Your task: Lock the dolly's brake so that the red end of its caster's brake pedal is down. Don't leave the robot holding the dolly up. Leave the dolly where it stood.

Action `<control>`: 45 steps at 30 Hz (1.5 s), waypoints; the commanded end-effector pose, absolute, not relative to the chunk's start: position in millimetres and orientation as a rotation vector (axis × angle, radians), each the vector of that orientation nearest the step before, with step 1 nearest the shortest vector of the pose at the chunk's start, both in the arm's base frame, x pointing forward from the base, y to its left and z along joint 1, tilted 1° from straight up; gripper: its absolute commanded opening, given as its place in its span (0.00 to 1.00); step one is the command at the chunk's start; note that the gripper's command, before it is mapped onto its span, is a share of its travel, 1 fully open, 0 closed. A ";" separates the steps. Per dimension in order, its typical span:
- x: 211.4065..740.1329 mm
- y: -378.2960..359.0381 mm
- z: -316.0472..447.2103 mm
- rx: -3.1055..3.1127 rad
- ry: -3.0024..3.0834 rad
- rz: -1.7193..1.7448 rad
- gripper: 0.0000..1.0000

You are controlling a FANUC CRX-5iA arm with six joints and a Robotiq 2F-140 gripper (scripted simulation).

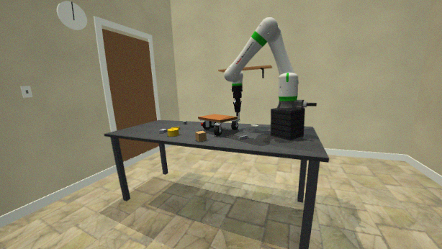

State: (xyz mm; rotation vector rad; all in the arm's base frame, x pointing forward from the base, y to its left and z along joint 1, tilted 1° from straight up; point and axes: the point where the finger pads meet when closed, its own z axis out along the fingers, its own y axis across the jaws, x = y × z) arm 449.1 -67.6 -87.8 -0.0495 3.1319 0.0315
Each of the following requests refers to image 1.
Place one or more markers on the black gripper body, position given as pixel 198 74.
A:
pixel 237 96

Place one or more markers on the yellow cylinder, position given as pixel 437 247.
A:
pixel 173 132

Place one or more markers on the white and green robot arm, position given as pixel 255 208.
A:
pixel 288 82

